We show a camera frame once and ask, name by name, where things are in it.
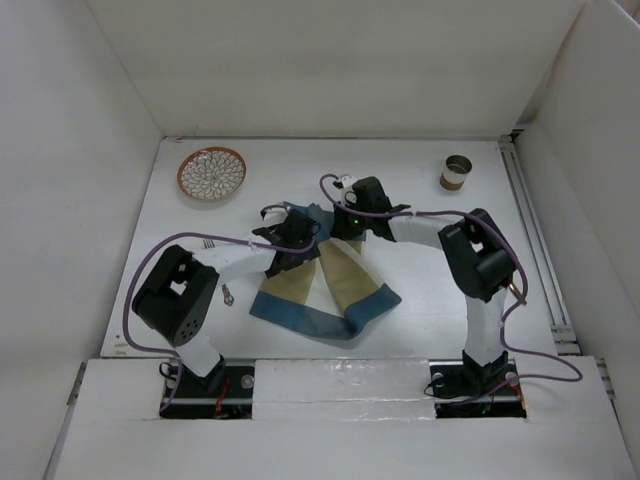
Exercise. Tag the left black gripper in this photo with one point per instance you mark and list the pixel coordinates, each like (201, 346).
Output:
(299, 259)

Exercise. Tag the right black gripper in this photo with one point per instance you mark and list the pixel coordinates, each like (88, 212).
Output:
(341, 228)

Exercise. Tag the blue beige white cloth napkin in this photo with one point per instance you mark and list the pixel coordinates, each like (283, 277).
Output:
(332, 297)

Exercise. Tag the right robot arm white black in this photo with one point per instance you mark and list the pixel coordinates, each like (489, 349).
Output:
(480, 261)

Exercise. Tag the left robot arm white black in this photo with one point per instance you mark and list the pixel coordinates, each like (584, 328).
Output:
(174, 298)

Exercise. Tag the metal cup with brown base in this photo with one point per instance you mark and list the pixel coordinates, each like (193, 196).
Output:
(455, 172)

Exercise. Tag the silver fork with pink neck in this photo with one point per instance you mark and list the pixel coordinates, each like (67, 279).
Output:
(228, 298)

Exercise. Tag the orange floral patterned plate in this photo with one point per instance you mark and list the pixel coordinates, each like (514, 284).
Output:
(211, 174)

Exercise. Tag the white foam block front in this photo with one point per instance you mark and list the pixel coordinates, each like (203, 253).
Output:
(346, 390)

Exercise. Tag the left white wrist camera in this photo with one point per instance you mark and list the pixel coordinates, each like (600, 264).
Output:
(271, 209)

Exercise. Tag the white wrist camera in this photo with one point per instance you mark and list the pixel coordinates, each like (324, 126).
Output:
(271, 209)
(345, 183)

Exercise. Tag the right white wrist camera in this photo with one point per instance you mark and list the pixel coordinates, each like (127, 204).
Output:
(345, 183)

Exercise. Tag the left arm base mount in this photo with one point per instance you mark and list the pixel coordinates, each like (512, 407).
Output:
(231, 399)

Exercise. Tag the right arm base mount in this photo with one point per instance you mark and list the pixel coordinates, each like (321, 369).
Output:
(457, 397)

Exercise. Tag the aluminium rail right side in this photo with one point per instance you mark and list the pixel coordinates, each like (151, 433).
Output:
(560, 323)

